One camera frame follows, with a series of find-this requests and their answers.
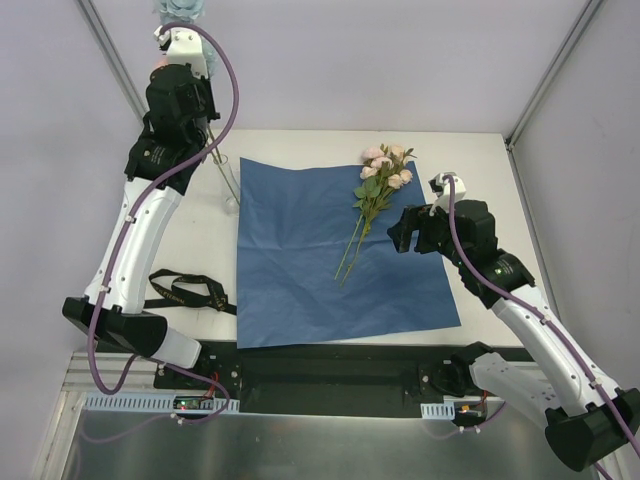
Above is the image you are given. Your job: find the artificial flower bunch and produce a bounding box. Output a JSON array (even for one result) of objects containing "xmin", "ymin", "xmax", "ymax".
[{"xmin": 334, "ymin": 144, "xmax": 415, "ymax": 285}]

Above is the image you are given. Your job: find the blue wrapping paper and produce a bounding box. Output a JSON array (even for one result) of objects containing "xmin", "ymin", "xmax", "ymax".
[{"xmin": 236, "ymin": 158, "xmax": 461, "ymax": 348}]

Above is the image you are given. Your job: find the black printed ribbon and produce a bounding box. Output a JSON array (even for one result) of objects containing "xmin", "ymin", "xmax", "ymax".
[{"xmin": 144, "ymin": 269, "xmax": 237, "ymax": 315}]

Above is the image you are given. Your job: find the pink rose stem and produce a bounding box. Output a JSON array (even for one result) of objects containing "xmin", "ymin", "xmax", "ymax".
[{"xmin": 153, "ymin": 56, "xmax": 169, "ymax": 70}]

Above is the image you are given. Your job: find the blue flower stem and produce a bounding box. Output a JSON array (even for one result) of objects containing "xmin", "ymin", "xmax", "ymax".
[{"xmin": 154, "ymin": 0, "xmax": 217, "ymax": 80}]

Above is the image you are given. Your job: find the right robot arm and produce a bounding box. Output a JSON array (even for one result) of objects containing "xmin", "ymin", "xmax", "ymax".
[{"xmin": 387, "ymin": 200, "xmax": 639, "ymax": 472}]

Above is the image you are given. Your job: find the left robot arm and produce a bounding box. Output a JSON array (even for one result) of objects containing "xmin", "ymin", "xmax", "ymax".
[{"xmin": 62, "ymin": 64, "xmax": 212, "ymax": 389}]

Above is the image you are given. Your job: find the clear glass vase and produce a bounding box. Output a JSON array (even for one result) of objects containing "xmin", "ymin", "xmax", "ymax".
[{"xmin": 214, "ymin": 155, "xmax": 240, "ymax": 215}]

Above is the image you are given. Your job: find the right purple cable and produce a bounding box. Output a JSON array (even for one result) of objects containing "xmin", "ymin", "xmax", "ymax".
[{"xmin": 444, "ymin": 174, "xmax": 636, "ymax": 480}]

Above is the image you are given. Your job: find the purple cable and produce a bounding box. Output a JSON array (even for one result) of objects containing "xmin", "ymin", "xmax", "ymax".
[
  {"xmin": 85, "ymin": 23, "xmax": 240, "ymax": 396},
  {"xmin": 444, "ymin": 174, "xmax": 636, "ymax": 480}
]

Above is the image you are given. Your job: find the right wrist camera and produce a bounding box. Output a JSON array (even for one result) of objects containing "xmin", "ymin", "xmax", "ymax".
[{"xmin": 429, "ymin": 172, "xmax": 467, "ymax": 216}]

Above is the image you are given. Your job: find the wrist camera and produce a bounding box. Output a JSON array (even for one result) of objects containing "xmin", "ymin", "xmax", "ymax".
[
  {"xmin": 154, "ymin": 25, "xmax": 210, "ymax": 79},
  {"xmin": 429, "ymin": 172, "xmax": 467, "ymax": 216}
]

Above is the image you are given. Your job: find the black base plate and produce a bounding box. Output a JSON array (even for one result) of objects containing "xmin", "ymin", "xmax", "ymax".
[{"xmin": 153, "ymin": 341, "xmax": 482, "ymax": 418}]

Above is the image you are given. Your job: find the right white cable duct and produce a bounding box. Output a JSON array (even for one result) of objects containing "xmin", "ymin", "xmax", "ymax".
[{"xmin": 420, "ymin": 400, "xmax": 487, "ymax": 421}]

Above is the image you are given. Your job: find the white cable duct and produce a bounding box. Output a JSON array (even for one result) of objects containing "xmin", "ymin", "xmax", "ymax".
[
  {"xmin": 84, "ymin": 393, "xmax": 240, "ymax": 415},
  {"xmin": 420, "ymin": 400, "xmax": 487, "ymax": 421}
]

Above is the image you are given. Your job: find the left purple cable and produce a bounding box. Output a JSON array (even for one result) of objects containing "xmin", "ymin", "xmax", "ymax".
[{"xmin": 85, "ymin": 23, "xmax": 240, "ymax": 396}]

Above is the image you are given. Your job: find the right aluminium frame post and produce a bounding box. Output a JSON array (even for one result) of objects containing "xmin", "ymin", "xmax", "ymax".
[{"xmin": 505, "ymin": 0, "xmax": 606, "ymax": 152}]

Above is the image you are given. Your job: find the aluminium frame post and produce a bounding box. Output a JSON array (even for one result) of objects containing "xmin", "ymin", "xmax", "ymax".
[
  {"xmin": 505, "ymin": 0, "xmax": 606, "ymax": 152},
  {"xmin": 74, "ymin": 0, "xmax": 145, "ymax": 124}
]

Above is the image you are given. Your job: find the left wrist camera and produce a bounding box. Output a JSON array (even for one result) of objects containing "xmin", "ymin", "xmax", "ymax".
[{"xmin": 154, "ymin": 25, "xmax": 210, "ymax": 79}]

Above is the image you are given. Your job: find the left white cable duct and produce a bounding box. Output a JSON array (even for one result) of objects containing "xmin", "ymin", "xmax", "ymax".
[{"xmin": 84, "ymin": 393, "xmax": 240, "ymax": 415}]

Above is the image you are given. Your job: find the left aluminium frame post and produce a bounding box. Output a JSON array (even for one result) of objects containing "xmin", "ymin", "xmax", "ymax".
[{"xmin": 74, "ymin": 0, "xmax": 145, "ymax": 124}]

